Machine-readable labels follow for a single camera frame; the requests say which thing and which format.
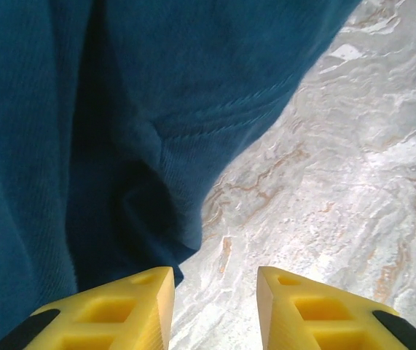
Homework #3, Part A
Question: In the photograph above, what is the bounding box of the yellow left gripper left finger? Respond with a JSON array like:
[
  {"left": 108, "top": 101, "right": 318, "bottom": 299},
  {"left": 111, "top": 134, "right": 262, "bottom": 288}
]
[{"left": 0, "top": 266, "right": 176, "bottom": 350}]

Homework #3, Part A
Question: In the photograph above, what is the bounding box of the dark blue t-shirt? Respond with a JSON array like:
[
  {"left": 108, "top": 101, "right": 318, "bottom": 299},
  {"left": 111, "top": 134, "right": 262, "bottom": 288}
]
[{"left": 0, "top": 0, "right": 362, "bottom": 350}]

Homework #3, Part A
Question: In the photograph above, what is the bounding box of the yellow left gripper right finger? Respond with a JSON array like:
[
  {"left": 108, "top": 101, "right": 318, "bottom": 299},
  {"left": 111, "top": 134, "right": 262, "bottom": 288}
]
[{"left": 257, "top": 265, "right": 416, "bottom": 350}]

